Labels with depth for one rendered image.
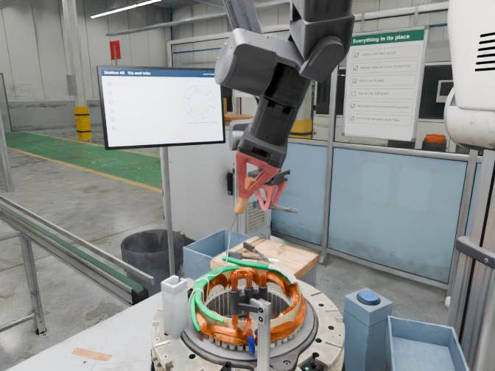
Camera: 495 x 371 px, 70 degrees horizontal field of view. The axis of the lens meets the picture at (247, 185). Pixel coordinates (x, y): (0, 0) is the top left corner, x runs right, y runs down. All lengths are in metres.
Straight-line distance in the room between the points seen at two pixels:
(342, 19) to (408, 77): 2.29
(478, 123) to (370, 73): 2.10
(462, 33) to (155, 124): 1.16
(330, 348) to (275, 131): 0.33
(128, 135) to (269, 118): 1.12
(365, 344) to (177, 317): 0.43
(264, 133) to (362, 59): 2.38
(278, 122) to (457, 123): 0.40
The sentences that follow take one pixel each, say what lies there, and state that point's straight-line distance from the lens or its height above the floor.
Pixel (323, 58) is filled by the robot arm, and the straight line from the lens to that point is 0.45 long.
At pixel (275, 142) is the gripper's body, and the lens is 0.50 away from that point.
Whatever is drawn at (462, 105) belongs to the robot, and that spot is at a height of 1.44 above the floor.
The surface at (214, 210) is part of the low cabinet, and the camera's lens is 3.10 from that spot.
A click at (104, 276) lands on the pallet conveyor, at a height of 0.74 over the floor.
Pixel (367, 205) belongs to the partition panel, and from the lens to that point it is 2.96.
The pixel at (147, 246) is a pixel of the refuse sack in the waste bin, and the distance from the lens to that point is 2.53.
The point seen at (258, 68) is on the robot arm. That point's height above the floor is 1.49.
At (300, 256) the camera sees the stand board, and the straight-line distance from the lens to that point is 0.92.
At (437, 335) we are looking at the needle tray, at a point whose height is 1.05.
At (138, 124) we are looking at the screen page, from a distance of 1.57.
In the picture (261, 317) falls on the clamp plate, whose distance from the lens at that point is 0.47.
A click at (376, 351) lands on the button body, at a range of 0.89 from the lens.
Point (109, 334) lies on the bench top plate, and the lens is 1.20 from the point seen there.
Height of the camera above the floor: 1.47
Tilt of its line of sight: 15 degrees down
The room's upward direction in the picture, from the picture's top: straight up
